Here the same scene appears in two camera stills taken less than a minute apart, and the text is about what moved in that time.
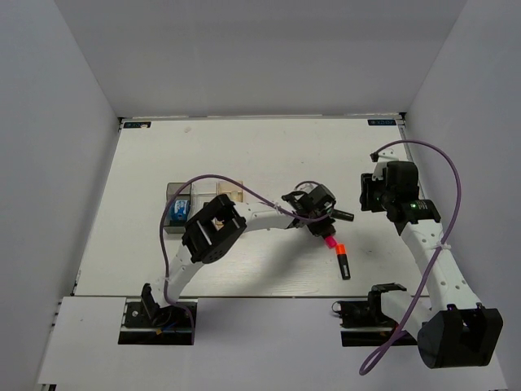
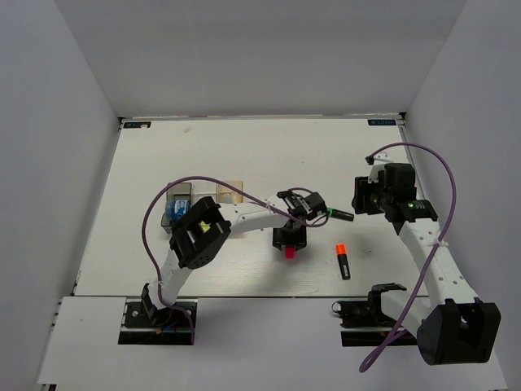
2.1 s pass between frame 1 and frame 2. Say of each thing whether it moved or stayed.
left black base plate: stayed
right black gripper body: stayed
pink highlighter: moved
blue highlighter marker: stayed
